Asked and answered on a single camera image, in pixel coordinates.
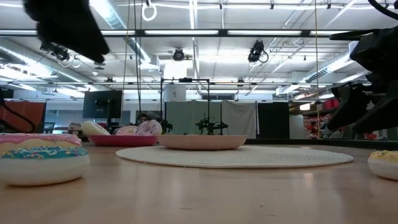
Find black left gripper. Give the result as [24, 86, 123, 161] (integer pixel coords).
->
[23, 0, 110, 64]

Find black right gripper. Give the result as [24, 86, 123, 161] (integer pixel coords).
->
[326, 27, 398, 135]

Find yellow frosted sprinkle donut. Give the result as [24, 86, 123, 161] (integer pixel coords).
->
[367, 149, 398, 182]

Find magenta plate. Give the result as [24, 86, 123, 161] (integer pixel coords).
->
[86, 134, 159, 147]

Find teal frosted sprinkle donut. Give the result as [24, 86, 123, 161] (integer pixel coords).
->
[0, 146, 91, 187]

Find light pink plate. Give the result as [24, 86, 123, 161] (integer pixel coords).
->
[157, 134, 248, 151]

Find large red storage bin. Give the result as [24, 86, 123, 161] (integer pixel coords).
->
[324, 98, 340, 110]

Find storage shelf rack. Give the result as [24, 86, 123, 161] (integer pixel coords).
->
[303, 107, 340, 139]

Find overhead light bar beam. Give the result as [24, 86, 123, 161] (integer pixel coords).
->
[0, 29, 379, 39]

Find black monitor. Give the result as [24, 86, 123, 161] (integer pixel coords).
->
[82, 90, 123, 119]

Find orange panel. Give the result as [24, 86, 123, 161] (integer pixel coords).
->
[0, 100, 47, 134]

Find cluttered desk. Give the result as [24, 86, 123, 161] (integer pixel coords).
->
[68, 122, 85, 135]

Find black partition panel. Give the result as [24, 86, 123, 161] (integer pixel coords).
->
[257, 101, 290, 139]

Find person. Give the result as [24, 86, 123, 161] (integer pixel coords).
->
[136, 112, 152, 124]

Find white cylindrical column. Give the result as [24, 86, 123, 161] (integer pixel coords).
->
[164, 84, 187, 103]

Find large pink frosted donut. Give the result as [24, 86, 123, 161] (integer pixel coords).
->
[0, 133, 83, 156]

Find grey partition panel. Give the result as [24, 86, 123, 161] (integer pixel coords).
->
[164, 101, 223, 136]

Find round white woven mat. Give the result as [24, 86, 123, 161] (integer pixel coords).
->
[115, 144, 354, 169]

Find white hanging sheet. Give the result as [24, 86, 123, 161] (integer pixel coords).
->
[221, 101, 257, 139]

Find small black background robot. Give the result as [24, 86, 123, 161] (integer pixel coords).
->
[195, 117, 229, 135]

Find white looped ceiling cables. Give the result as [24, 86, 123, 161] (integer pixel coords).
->
[57, 55, 82, 69]

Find black ceiling camera device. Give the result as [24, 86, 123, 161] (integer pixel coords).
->
[39, 39, 71, 62]

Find thin grey hanging cable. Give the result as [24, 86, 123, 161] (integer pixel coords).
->
[121, 0, 131, 94]

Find thin black hanging cable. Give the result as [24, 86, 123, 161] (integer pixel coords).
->
[132, 0, 142, 118]

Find black table frame rail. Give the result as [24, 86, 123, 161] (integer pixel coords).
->
[245, 138, 398, 151]

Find white hanging ring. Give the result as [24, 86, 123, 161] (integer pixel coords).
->
[141, 2, 158, 22]

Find thick black cable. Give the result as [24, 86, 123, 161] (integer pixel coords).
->
[0, 98, 37, 134]

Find black overhead camera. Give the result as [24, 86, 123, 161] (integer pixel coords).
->
[172, 47, 185, 62]

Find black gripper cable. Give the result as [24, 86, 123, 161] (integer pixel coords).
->
[368, 0, 398, 21]

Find black background frame stand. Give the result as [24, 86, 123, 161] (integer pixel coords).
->
[160, 77, 211, 135]

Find black camera with cable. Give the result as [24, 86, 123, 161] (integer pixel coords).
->
[247, 39, 269, 64]

